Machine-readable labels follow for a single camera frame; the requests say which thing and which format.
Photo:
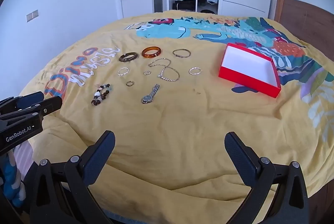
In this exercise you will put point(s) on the person's left hand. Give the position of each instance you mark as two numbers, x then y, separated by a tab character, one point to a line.
10	174

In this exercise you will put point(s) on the yellow printed blanket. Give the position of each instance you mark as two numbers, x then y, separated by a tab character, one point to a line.
182	122

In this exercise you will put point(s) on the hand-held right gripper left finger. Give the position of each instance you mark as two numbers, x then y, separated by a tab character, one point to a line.
101	153

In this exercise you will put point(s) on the twisted silver hoop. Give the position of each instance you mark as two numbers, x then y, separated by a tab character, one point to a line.
118	73
190	73

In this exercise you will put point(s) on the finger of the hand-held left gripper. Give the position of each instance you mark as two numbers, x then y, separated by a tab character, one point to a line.
52	103
28	100

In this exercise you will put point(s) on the wooden headboard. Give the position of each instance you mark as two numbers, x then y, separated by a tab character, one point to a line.
300	15

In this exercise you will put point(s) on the red jewelry box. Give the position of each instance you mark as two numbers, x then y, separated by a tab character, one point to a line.
248	63

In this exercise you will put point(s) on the white light switch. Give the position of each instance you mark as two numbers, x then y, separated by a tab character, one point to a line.
32	15

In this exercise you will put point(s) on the pink striped bedsheet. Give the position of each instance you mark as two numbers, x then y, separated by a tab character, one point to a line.
24	158

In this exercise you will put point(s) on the folded black clothes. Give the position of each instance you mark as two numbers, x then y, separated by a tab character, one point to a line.
184	4

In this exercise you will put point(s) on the silver wristwatch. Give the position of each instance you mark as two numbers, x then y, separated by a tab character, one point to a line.
146	100

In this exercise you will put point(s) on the dark brown bangle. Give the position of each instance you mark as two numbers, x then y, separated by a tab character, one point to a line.
121	58

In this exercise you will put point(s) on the amber bangle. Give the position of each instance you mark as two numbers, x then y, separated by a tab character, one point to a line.
150	56

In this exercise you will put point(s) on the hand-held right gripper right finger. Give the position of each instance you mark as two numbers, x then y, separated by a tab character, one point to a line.
238	153

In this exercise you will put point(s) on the thin metal bangle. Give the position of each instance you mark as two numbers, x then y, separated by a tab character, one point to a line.
178	56

